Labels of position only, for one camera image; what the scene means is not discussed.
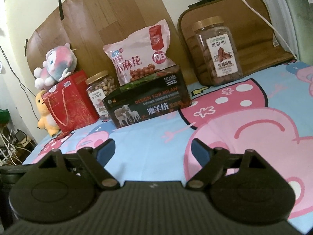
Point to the black cardboard box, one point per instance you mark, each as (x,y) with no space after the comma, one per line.
(155,95)

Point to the green box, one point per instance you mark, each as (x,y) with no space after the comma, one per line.
(4,117)

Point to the pink grey plush toy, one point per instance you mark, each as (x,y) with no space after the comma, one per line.
(60,63)

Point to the large pecan jar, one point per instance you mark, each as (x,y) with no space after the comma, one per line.
(218,49)

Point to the red gift bag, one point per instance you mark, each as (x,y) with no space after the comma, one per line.
(69,103)

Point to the yellow plush toy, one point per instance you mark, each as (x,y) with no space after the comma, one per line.
(46,120)

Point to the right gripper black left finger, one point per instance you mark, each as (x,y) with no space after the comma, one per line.
(94,160)

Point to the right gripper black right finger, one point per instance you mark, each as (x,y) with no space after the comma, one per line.
(212,162)

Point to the pink white snack bag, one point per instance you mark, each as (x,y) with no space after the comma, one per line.
(142,53)

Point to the brown seat cushion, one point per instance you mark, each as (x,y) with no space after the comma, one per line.
(253,37)

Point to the small gold-lid nut jar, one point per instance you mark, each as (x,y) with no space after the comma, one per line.
(99,86)

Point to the wooden headboard panel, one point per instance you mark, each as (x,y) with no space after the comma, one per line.
(88,25)

